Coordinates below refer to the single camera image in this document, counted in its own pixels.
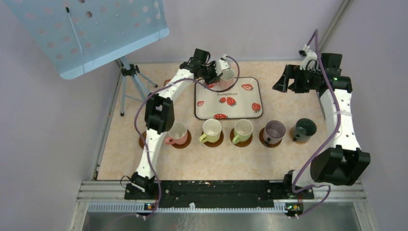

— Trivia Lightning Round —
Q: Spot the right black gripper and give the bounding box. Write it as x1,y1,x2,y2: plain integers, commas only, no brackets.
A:
273,64,321,93

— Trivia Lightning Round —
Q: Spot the pale pink mug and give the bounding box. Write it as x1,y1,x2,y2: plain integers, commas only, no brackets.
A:
219,69,235,90

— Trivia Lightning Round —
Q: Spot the strawberry enamel tray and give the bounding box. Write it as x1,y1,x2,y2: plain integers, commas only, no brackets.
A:
194,77,263,120

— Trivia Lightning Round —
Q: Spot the woven rattan coaster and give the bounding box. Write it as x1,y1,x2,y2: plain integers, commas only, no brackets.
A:
289,126,311,144

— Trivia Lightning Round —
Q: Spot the purple mug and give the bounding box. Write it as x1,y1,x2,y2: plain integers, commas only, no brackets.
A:
263,120,286,144

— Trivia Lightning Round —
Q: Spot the dark green mug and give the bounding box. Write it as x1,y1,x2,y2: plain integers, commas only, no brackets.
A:
290,118,317,144

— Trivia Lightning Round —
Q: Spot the brown wooden coaster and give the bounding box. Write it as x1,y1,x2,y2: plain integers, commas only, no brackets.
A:
139,131,146,149
258,128,282,148
171,130,192,149
229,129,253,147
203,131,224,148

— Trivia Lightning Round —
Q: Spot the light green mug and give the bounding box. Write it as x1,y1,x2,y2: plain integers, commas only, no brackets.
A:
232,119,254,144

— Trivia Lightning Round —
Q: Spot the yellow green mug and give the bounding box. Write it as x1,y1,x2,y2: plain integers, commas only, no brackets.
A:
199,119,222,143

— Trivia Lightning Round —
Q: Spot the salmon pink mug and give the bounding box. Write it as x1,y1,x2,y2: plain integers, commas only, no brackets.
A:
164,122,188,145

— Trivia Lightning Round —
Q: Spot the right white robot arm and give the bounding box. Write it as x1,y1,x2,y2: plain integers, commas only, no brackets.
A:
273,51,370,198

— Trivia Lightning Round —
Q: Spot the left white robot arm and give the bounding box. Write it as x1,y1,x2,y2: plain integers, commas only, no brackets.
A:
130,49,231,199

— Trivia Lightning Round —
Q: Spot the light blue tripod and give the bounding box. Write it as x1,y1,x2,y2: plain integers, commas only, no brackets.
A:
118,57,158,117

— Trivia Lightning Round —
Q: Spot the blue perforated board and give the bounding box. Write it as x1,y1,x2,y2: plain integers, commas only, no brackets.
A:
5,0,169,79

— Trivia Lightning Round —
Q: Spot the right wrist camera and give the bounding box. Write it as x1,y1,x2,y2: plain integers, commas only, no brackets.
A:
299,45,318,71

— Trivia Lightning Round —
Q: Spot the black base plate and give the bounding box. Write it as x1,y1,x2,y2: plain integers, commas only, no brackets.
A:
124,180,314,208

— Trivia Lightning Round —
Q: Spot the white cable duct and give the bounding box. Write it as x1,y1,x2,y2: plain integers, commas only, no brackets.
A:
88,202,287,213

